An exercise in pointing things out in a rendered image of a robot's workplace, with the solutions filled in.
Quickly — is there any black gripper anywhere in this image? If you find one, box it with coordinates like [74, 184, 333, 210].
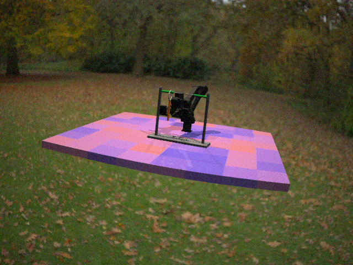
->
[159, 105, 189, 119]

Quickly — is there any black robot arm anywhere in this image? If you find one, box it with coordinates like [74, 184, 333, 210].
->
[170, 84, 208, 132]

